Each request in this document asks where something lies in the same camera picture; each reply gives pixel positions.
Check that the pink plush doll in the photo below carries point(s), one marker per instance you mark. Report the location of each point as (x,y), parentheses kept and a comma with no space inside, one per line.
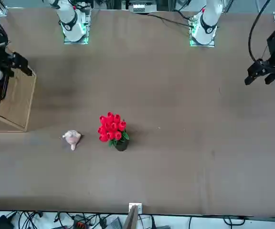
(71,138)

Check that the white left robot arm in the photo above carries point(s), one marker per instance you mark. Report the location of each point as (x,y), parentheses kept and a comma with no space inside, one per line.
(208,16)

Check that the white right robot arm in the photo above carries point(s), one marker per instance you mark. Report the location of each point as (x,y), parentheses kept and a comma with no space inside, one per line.
(69,14)

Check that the red tulips in black pot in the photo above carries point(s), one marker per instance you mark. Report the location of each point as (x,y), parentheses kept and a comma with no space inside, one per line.
(111,127)

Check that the white power strip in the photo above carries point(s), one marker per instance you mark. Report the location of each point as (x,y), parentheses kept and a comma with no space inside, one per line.
(142,8)

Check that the black power adapter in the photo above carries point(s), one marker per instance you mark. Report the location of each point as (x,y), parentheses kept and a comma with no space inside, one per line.
(0,223)

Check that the black power strip red switches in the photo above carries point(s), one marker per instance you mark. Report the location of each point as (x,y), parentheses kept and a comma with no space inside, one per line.
(80,223)

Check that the grey vented box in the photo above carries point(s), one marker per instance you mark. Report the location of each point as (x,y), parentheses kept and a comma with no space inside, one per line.
(116,223)

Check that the white table edge bracket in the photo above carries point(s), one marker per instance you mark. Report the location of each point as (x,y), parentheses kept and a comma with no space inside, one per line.
(135,205)

